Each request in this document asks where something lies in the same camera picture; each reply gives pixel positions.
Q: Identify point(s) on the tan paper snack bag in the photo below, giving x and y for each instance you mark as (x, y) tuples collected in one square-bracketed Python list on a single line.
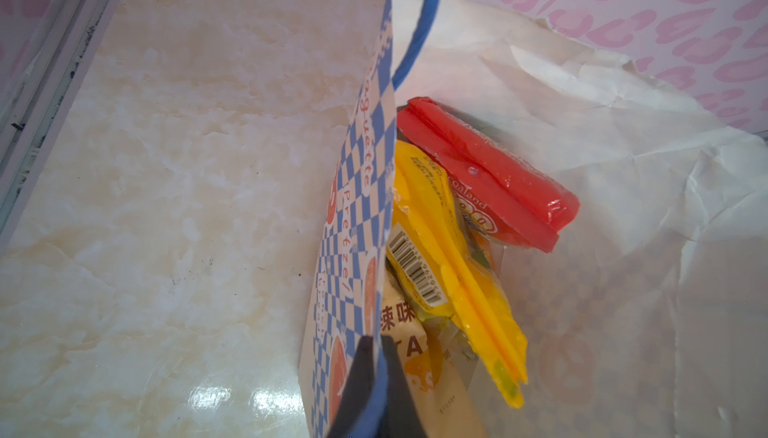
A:
[(440, 397)]

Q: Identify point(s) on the red fruit candy bag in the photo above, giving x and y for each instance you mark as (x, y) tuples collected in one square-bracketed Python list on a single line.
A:
[(503, 196)]

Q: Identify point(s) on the checkered paper bag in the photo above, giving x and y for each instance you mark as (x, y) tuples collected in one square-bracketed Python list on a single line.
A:
[(649, 318)]

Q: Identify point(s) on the yellow fruit candy bag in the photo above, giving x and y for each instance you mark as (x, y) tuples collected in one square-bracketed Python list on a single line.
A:
[(432, 260)]

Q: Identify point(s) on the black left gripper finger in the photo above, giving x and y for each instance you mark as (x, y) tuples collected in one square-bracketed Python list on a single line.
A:
[(375, 400)]

